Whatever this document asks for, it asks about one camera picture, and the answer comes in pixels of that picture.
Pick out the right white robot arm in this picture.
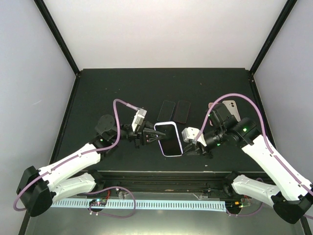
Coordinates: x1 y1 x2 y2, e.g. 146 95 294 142
182 103 313 224

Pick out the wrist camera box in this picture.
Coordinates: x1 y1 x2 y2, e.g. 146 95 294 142
132 108 147 132
181 127 206 146

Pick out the teal bare phone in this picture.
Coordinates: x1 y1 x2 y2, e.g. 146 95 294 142
157 100 176 122

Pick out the right small circuit board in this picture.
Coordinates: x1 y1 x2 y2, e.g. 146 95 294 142
225 197 252 208

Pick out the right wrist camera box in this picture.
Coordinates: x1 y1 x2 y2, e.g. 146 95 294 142
181 127 206 146

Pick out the black frame post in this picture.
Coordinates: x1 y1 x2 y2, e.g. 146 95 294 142
34 0 80 76
249 0 297 75

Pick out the magenta bare phone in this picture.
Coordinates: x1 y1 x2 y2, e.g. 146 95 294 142
174 100 191 124

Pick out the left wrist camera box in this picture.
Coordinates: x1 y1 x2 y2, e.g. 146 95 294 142
132 108 147 132

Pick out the small circuit board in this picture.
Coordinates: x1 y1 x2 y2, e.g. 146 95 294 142
89 199 107 207
225 197 252 208

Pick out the black table mat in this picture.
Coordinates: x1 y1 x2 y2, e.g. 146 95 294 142
52 68 261 172

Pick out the right black frame post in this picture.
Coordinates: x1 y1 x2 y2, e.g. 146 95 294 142
249 0 297 75

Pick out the light blue slotted cable duct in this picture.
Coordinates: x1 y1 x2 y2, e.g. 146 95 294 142
52 198 226 212

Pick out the left black frame post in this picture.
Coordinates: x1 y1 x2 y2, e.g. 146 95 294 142
34 0 80 76

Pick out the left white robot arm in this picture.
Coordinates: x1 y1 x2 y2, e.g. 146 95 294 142
17 115 167 217

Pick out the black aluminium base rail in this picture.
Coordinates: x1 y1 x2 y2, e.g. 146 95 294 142
73 171 245 196

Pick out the left small circuit board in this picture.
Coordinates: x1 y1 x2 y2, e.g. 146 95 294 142
89 199 107 207

